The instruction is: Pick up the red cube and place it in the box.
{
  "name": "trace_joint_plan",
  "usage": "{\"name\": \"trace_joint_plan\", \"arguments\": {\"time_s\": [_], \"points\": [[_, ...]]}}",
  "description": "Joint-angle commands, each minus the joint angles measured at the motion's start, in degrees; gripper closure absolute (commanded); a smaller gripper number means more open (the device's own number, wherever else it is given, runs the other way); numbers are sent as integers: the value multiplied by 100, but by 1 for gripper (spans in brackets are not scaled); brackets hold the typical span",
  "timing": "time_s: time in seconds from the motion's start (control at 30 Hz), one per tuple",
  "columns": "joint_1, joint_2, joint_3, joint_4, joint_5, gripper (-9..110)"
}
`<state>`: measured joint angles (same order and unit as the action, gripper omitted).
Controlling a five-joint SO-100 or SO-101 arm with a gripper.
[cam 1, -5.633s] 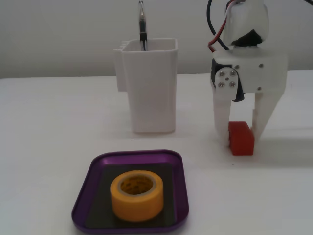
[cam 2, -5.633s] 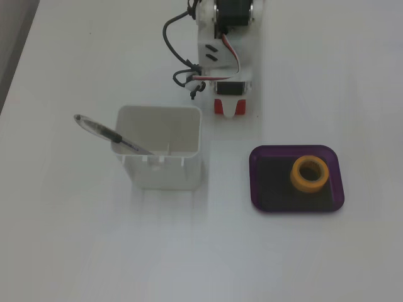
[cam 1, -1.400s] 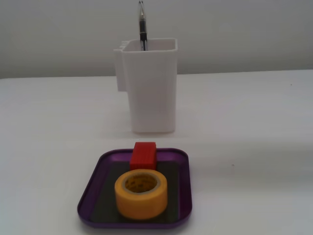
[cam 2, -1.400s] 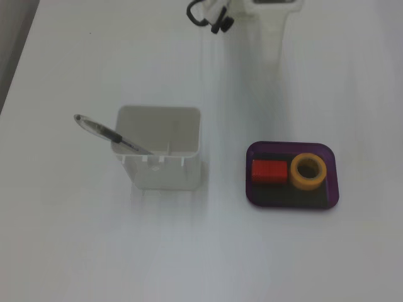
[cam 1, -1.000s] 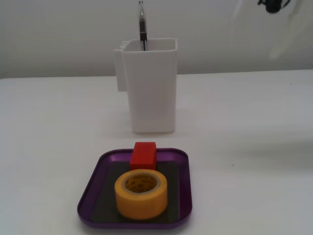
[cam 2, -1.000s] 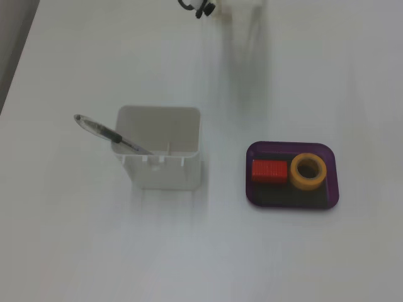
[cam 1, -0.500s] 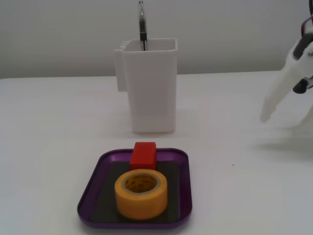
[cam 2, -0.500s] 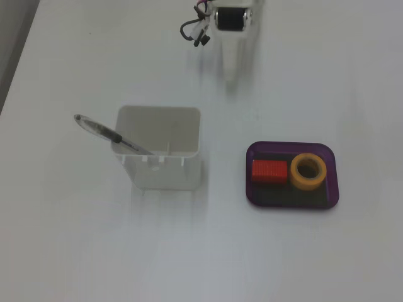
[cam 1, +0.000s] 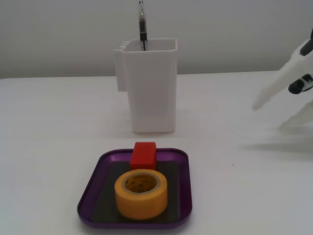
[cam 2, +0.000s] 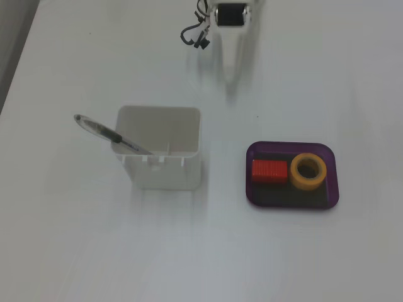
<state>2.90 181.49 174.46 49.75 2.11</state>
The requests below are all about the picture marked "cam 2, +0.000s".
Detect white plastic pen holder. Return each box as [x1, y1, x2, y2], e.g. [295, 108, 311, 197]
[110, 106, 202, 191]

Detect purple metal tray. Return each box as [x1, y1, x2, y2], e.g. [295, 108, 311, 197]
[245, 141, 340, 211]

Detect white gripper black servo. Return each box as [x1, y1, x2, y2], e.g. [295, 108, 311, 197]
[211, 0, 253, 86]

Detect black ballpoint pen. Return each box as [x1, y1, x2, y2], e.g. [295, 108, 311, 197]
[73, 113, 154, 155]

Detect red cube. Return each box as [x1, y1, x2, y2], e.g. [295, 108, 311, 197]
[251, 159, 289, 184]

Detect black cable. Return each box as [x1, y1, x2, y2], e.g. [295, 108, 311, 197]
[180, 0, 211, 50]

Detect yellow masking tape roll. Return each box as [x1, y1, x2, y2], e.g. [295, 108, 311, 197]
[289, 153, 327, 191]

